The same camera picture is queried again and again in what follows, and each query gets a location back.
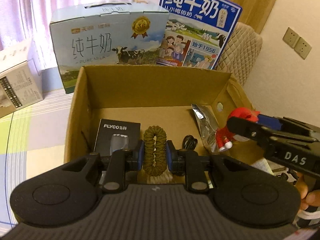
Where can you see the beige wall socket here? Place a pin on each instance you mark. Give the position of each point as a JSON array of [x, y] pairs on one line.
[[291, 37], [303, 48]]

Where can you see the pink sheer curtain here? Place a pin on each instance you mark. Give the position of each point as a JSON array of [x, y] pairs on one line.
[[37, 7]]

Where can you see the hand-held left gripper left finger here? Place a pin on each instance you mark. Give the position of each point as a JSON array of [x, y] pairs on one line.
[[140, 153]]

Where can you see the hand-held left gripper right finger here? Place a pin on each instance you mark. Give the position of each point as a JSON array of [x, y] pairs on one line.
[[170, 153]]

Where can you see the brown cardboard box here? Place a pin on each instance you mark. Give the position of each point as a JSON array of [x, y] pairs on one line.
[[150, 92]]

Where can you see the black toy car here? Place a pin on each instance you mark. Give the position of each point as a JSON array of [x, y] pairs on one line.
[[190, 142]]

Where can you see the beige quilted chair cover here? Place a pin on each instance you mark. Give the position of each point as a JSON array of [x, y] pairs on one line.
[[240, 50]]

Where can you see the person's right hand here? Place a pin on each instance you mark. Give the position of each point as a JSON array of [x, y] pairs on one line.
[[311, 196]]

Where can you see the black shaver box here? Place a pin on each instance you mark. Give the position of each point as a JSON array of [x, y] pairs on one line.
[[115, 135]]

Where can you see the dark blue milk carton box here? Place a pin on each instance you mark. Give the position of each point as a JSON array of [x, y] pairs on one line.
[[200, 17]]

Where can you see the white product box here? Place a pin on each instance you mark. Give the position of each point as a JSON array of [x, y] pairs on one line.
[[17, 85]]

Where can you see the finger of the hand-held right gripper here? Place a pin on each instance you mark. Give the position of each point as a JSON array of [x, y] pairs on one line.
[[271, 121], [246, 128]]

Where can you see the wooden door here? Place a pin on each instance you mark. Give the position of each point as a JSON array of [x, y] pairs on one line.
[[250, 0]]

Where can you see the light blue milk carton box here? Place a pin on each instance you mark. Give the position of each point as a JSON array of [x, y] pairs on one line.
[[100, 47]]

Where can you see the silver foil pouch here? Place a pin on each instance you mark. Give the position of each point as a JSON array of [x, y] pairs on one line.
[[206, 122]]

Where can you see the red-hatted blue cat figure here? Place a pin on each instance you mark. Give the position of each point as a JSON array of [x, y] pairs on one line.
[[225, 138]]

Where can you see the checked tablecloth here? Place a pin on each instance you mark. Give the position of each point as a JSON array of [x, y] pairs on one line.
[[32, 135]]

